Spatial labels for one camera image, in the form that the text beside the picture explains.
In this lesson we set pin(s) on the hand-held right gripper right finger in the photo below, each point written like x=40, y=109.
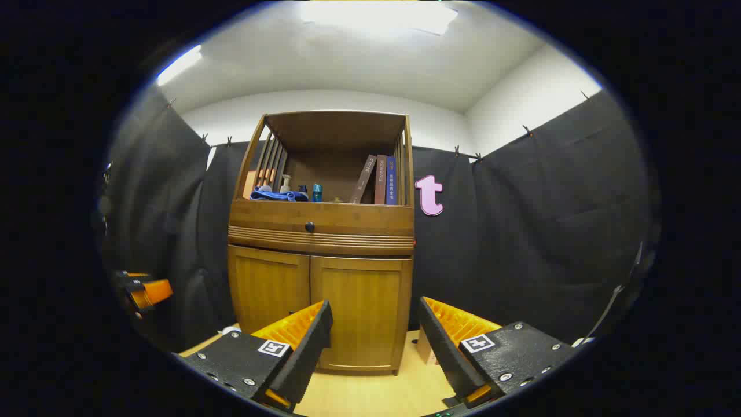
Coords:
x=443, y=353

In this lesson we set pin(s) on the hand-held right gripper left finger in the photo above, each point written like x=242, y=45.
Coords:
x=307, y=353

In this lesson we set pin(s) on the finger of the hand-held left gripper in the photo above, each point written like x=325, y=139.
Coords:
x=153, y=292

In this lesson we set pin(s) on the wooden shoe cabinet door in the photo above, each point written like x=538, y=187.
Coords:
x=365, y=301
x=266, y=286

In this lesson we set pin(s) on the wooden double-door shoe cabinet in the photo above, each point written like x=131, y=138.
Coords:
x=324, y=217

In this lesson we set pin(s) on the blue cloth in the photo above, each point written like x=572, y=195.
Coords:
x=278, y=196

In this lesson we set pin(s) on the teal bottle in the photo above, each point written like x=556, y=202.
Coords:
x=316, y=193

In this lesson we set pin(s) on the beige bottle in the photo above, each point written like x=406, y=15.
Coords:
x=285, y=184

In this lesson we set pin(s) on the blue book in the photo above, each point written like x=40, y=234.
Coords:
x=391, y=180

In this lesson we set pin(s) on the reddish brown book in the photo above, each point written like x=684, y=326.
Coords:
x=380, y=179

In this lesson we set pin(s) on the ceiling light panel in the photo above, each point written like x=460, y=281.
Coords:
x=179, y=65
x=382, y=16

